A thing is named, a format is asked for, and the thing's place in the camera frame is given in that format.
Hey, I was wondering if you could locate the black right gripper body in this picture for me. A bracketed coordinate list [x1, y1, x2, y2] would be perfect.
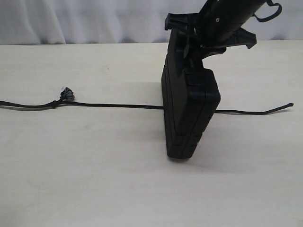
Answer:
[165, 0, 257, 60]

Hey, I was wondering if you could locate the black plastic case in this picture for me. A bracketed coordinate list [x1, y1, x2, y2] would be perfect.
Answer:
[160, 29, 221, 159]

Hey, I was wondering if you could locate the black cord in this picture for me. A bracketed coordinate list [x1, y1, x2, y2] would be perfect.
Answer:
[0, 86, 294, 116]

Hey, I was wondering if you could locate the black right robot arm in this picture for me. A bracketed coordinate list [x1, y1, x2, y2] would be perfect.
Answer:
[165, 0, 265, 59]

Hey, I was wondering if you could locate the white backdrop curtain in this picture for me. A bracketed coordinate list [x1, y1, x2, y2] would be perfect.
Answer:
[0, 0, 303, 45]

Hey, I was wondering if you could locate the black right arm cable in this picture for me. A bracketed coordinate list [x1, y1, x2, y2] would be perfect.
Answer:
[253, 0, 283, 23]

